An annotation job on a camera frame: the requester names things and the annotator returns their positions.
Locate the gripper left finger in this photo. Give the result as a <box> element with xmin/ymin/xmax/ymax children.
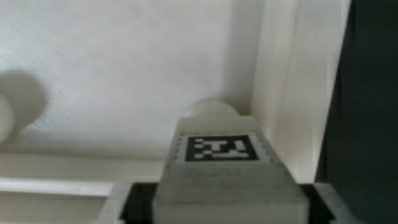
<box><xmin>93</xmin><ymin>183</ymin><xmax>131</xmax><ymax>224</ymax></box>

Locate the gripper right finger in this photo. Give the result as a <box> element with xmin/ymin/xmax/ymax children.
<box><xmin>314</xmin><ymin>183</ymin><xmax>367</xmax><ymax>224</ymax></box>

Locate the white table leg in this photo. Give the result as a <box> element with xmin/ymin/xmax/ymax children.
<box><xmin>152</xmin><ymin>99</ymin><xmax>308</xmax><ymax>224</ymax></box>

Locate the white square tabletop part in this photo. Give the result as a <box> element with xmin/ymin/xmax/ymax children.
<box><xmin>0</xmin><ymin>0</ymin><xmax>351</xmax><ymax>224</ymax></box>

